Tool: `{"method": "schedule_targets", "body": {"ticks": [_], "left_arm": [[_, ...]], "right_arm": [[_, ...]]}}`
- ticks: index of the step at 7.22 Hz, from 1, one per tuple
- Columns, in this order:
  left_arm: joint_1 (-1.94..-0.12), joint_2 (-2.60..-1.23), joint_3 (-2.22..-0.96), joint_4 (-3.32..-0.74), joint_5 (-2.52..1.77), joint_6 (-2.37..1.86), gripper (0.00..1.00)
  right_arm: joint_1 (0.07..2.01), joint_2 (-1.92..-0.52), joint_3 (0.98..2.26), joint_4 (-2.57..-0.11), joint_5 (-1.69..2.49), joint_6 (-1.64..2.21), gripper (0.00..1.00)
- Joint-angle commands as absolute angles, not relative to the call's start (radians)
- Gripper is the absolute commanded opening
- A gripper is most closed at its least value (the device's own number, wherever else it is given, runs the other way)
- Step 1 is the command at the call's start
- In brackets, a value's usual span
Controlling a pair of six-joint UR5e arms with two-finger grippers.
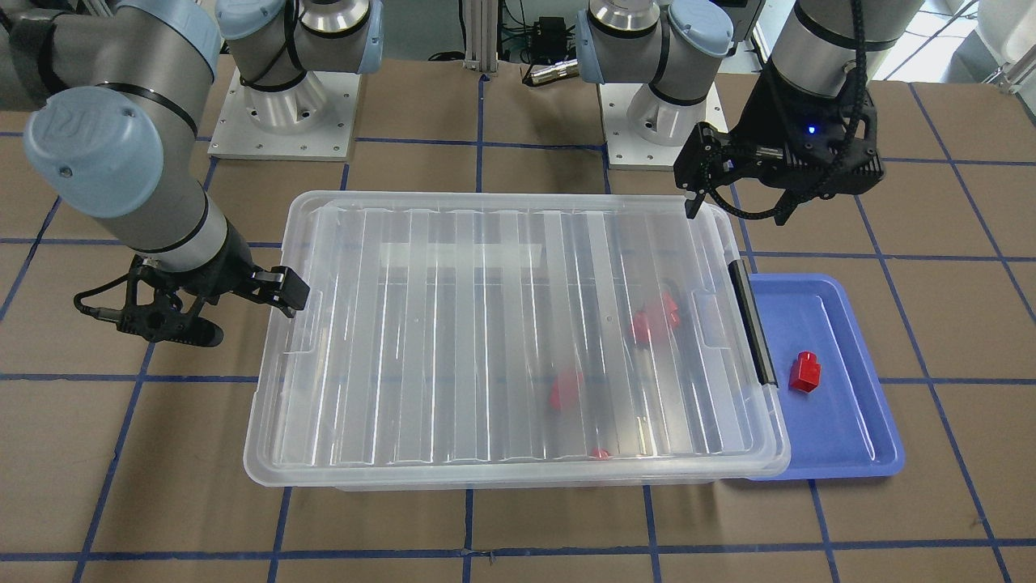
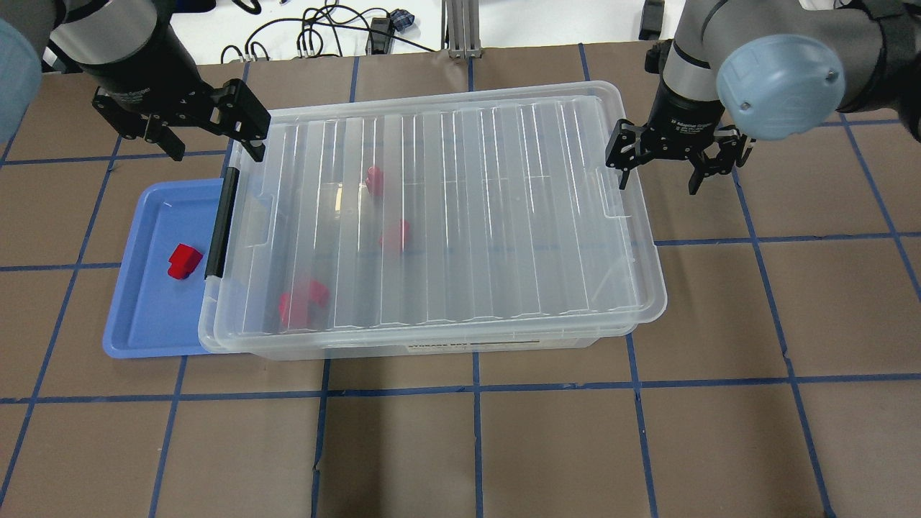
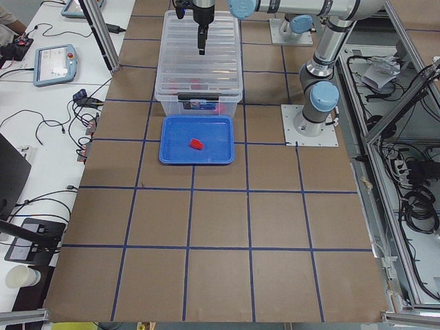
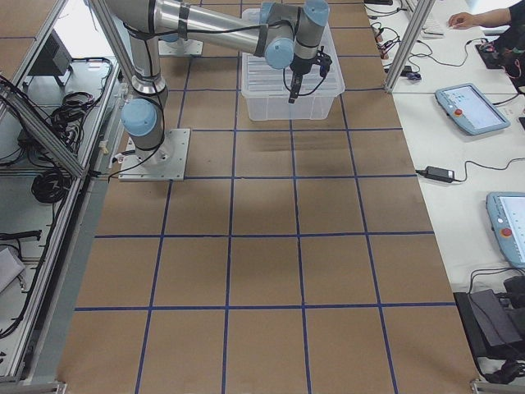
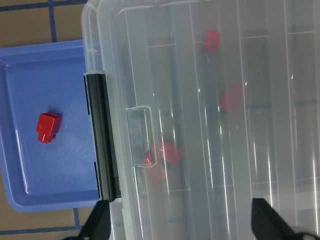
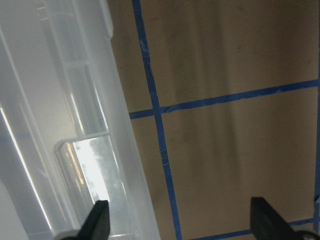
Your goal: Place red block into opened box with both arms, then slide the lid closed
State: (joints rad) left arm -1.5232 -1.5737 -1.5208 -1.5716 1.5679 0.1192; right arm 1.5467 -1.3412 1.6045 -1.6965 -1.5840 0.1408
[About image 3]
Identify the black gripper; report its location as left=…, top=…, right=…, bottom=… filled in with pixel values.
left=173, top=0, right=215, bottom=55

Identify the red block from tray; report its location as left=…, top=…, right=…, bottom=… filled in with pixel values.
left=188, top=138, right=204, bottom=151

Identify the clear plastic storage box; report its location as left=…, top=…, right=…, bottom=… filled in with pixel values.
left=154, top=10, right=241, bottom=116

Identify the red block in box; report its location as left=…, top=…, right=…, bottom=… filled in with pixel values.
left=189, top=78, right=205, bottom=90

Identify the black power adapter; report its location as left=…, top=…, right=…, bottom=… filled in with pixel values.
left=106, top=23, right=126, bottom=34

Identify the blue plastic tray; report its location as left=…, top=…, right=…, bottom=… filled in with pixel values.
left=159, top=115, right=235, bottom=165

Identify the white paper cup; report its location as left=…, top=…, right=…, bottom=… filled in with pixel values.
left=5, top=265, right=41, bottom=289

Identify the black box latch handle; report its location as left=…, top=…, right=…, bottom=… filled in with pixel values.
left=177, top=93, right=220, bottom=102

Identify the aluminium frame post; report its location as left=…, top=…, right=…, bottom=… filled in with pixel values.
left=79, top=0, right=120, bottom=73

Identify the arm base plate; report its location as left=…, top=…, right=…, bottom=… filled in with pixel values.
left=269, top=15, right=314, bottom=47
left=281, top=104, right=339, bottom=148

